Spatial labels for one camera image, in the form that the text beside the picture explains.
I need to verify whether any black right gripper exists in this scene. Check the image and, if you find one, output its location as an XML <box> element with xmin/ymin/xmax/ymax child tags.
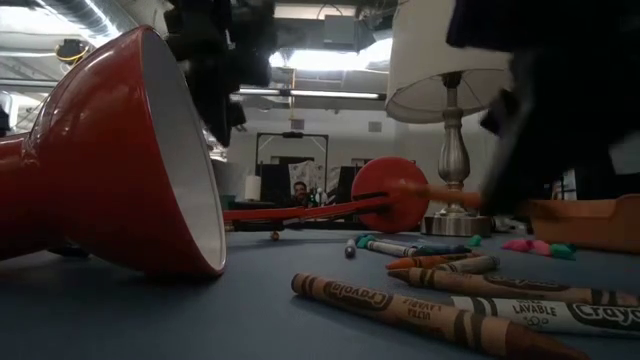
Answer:
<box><xmin>446</xmin><ymin>0</ymin><xmax>640</xmax><ymax>217</ymax></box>

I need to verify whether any red desk lamp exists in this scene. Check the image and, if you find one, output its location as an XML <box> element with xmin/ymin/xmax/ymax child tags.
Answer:
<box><xmin>0</xmin><ymin>24</ymin><xmax>432</xmax><ymax>279</ymax></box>

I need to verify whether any person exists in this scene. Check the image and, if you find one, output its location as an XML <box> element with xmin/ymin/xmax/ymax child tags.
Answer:
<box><xmin>291</xmin><ymin>179</ymin><xmax>315</xmax><ymax>208</ymax></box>

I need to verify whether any orange cardboard tray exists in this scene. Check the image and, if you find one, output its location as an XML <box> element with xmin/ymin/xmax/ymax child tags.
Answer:
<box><xmin>527</xmin><ymin>193</ymin><xmax>640</xmax><ymax>254</ymax></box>

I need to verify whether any long ceiling light fixture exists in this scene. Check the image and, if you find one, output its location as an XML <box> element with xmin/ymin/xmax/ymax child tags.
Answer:
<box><xmin>234</xmin><ymin>88</ymin><xmax>385</xmax><ymax>101</ymax></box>

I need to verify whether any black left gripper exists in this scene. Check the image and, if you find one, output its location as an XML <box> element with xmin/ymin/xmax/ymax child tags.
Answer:
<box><xmin>166</xmin><ymin>0</ymin><xmax>278</xmax><ymax>149</ymax></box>

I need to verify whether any yellow black hanging reel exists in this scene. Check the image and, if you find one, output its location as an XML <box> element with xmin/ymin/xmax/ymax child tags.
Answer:
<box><xmin>53</xmin><ymin>37</ymin><xmax>91</xmax><ymax>66</ymax></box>

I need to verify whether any black metal frame stand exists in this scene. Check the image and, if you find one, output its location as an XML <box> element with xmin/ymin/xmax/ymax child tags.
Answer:
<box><xmin>254</xmin><ymin>130</ymin><xmax>331</xmax><ymax>177</ymax></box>

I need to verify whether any patterned white sheet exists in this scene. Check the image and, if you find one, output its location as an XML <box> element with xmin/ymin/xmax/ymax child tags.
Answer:
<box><xmin>288</xmin><ymin>159</ymin><xmax>342</xmax><ymax>199</ymax></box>

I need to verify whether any white crayon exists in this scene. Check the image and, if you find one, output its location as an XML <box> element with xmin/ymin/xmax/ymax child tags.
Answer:
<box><xmin>449</xmin><ymin>294</ymin><xmax>640</xmax><ymax>339</ymax></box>

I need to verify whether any grey tan crayon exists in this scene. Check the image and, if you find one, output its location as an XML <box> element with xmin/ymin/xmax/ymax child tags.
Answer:
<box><xmin>433</xmin><ymin>254</ymin><xmax>502</xmax><ymax>275</ymax></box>

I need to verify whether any black chair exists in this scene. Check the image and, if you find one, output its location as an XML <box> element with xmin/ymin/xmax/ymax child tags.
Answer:
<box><xmin>259</xmin><ymin>163</ymin><xmax>291</xmax><ymax>205</ymax></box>
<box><xmin>338</xmin><ymin>165</ymin><xmax>362</xmax><ymax>204</ymax></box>

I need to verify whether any brown crayon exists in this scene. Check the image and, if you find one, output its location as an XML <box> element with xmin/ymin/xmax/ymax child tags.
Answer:
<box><xmin>290</xmin><ymin>272</ymin><xmax>594</xmax><ymax>360</ymax></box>
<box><xmin>387</xmin><ymin>266</ymin><xmax>640</xmax><ymax>308</ymax></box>

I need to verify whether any grey ceiling unit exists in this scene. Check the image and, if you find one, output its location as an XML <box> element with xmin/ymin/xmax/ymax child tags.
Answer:
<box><xmin>323</xmin><ymin>13</ymin><xmax>359</xmax><ymax>47</ymax></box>

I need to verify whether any white shade silver table lamp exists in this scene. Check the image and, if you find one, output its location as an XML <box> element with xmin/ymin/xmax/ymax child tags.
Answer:
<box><xmin>384</xmin><ymin>0</ymin><xmax>516</xmax><ymax>238</ymax></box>

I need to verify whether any white paper roll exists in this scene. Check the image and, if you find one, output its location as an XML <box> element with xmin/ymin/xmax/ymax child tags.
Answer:
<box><xmin>244</xmin><ymin>174</ymin><xmax>263</xmax><ymax>202</ymax></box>

